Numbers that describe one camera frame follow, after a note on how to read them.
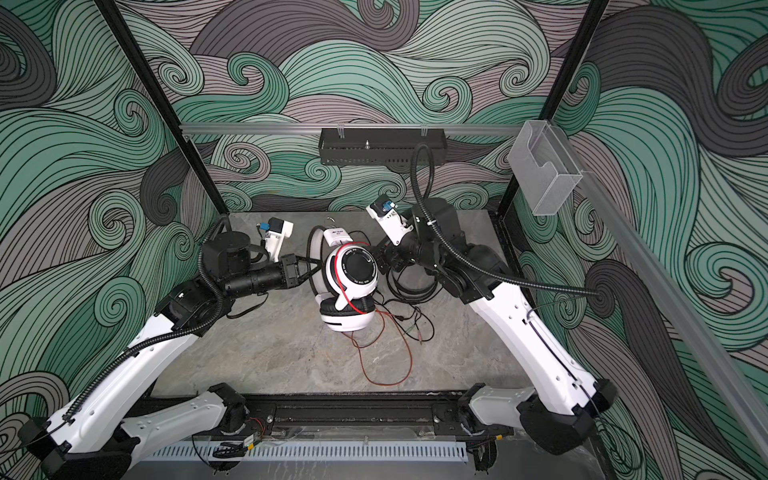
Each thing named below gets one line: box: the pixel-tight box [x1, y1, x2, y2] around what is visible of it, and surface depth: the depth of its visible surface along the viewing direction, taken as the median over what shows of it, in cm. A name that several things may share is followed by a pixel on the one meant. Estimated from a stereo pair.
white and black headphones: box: [307, 226, 379, 332], surface depth 49 cm
